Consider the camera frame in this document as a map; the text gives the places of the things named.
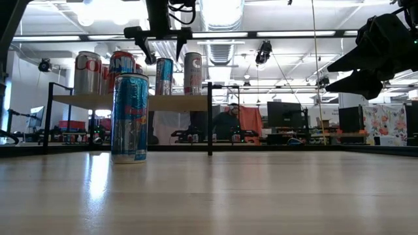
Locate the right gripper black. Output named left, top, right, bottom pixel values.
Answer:
left=325, top=12, right=418, bottom=101

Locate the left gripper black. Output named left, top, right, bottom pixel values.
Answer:
left=123, top=0, right=194, bottom=65

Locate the white Celsius palm can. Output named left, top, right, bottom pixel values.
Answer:
left=183, top=52, right=204, bottom=97

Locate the silver Diet Coke can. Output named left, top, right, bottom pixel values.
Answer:
left=99, top=63, right=110, bottom=96
left=73, top=50, right=103, bottom=96

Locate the black computer monitor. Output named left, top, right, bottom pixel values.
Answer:
left=338, top=106, right=365, bottom=133
left=266, top=101, right=303, bottom=129

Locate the floral patterned cloth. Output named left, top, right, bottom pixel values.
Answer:
left=362, top=104, right=408, bottom=146

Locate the black cabinet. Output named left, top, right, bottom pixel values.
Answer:
left=404, top=101, right=418, bottom=147

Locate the white box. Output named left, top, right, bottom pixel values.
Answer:
left=375, top=135, right=404, bottom=147

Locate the white hanging cloth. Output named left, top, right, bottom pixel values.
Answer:
left=153, top=110, right=191, bottom=146

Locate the black overhead crossbar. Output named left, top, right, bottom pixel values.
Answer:
left=12, top=29, right=359, bottom=43

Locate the black ceiling spotlight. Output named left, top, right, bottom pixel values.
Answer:
left=254, top=40, right=274, bottom=65
left=38, top=58, right=52, bottom=73

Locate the person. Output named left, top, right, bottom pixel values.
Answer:
left=214, top=102, right=242, bottom=141

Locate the orange hanging cloth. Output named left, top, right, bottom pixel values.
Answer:
left=239, top=104, right=263, bottom=146

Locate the grey computer monitor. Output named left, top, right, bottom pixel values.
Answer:
left=27, top=106, right=46, bottom=129

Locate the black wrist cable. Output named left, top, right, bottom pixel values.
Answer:
left=169, top=0, right=197, bottom=25

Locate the silver ventilation duct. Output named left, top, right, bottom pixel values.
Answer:
left=199, top=0, right=245, bottom=66

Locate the wooden shelf with black frame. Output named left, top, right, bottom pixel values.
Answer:
left=42, top=81, right=242, bottom=157

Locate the black cable loop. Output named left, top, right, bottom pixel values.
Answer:
left=0, top=129, right=20, bottom=147

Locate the black aluminium table frame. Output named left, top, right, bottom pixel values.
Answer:
left=0, top=144, right=418, bottom=159

